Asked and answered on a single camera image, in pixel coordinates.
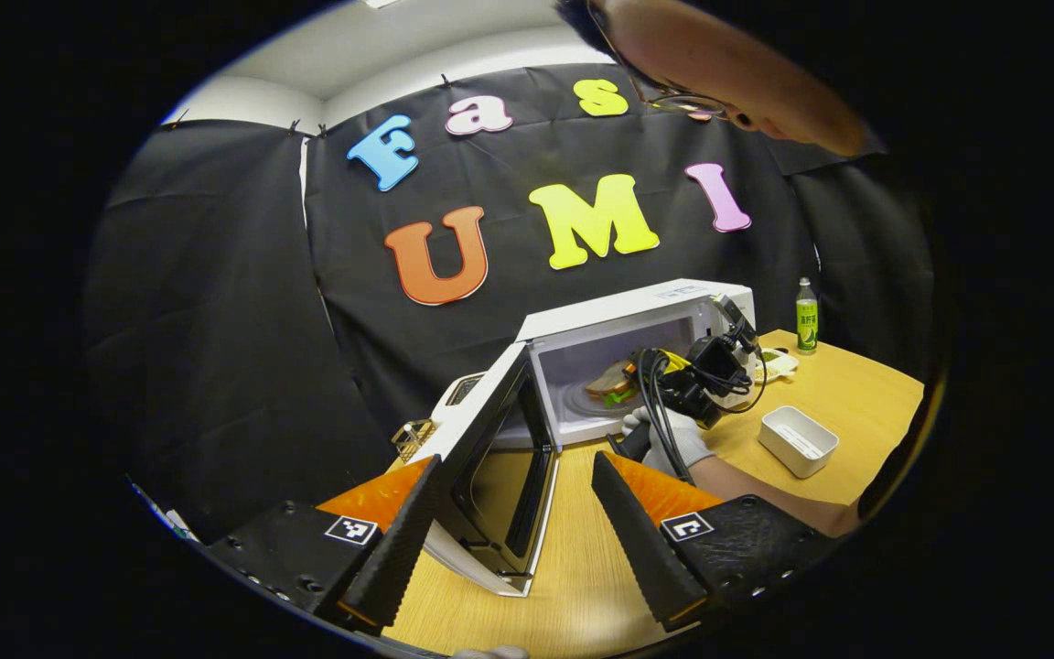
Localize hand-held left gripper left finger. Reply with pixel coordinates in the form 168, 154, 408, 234
207, 455, 444, 632

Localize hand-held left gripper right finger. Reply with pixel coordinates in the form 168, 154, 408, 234
591, 450, 844, 632

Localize bread and lettuce sandwich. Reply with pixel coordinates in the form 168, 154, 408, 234
585, 360, 642, 408

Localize white microwave oven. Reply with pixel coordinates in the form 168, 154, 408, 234
413, 279, 757, 598

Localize small white food dish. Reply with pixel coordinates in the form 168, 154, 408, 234
754, 348, 801, 384

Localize white rectangular container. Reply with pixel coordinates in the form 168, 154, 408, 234
758, 405, 840, 479

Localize green drink bottle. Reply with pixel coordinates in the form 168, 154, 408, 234
796, 277, 820, 355

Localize white toaster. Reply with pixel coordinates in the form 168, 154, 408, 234
431, 371, 489, 424

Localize eyeglasses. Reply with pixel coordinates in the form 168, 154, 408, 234
585, 0, 731, 118

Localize black backdrop cloth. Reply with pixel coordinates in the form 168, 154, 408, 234
83, 62, 940, 541

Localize person's head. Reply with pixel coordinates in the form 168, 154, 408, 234
556, 0, 885, 157

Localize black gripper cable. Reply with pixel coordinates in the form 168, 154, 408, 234
635, 346, 770, 484

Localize wire mesh basket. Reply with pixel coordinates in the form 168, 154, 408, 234
390, 418, 436, 463

